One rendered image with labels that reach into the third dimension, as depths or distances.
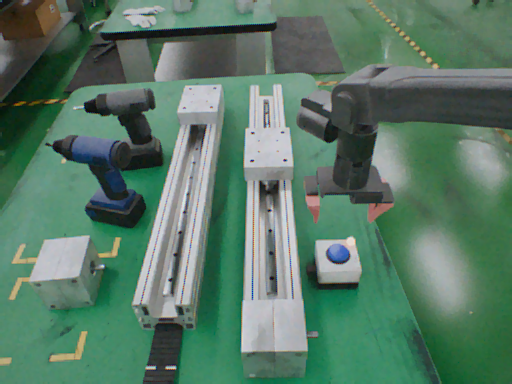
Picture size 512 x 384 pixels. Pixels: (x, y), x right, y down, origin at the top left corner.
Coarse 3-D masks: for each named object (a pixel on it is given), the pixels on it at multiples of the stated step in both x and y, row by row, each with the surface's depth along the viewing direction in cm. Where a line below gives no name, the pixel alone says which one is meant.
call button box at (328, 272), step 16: (320, 240) 79; (336, 240) 79; (320, 256) 76; (352, 256) 76; (320, 272) 73; (336, 272) 73; (352, 272) 73; (320, 288) 77; (336, 288) 77; (352, 288) 77
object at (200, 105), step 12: (192, 96) 113; (204, 96) 113; (216, 96) 113; (180, 108) 108; (192, 108) 108; (204, 108) 108; (216, 108) 107; (180, 120) 108; (192, 120) 108; (204, 120) 108; (216, 120) 108
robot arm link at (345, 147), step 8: (328, 128) 59; (336, 128) 60; (360, 128) 55; (368, 128) 55; (376, 128) 56; (336, 136) 61; (344, 136) 56; (352, 136) 55; (360, 136) 55; (368, 136) 55; (376, 136) 56; (344, 144) 57; (352, 144) 56; (360, 144) 56; (368, 144) 56; (344, 152) 58; (352, 152) 57; (360, 152) 57; (368, 152) 57; (352, 160) 58; (360, 160) 58
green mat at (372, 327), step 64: (64, 128) 126; (64, 192) 102; (0, 256) 86; (128, 256) 85; (384, 256) 83; (0, 320) 73; (64, 320) 73; (128, 320) 73; (320, 320) 72; (384, 320) 72
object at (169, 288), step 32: (192, 128) 111; (192, 160) 101; (192, 192) 92; (160, 224) 80; (192, 224) 80; (160, 256) 75; (192, 256) 74; (160, 288) 73; (192, 288) 69; (160, 320) 70; (192, 320) 69
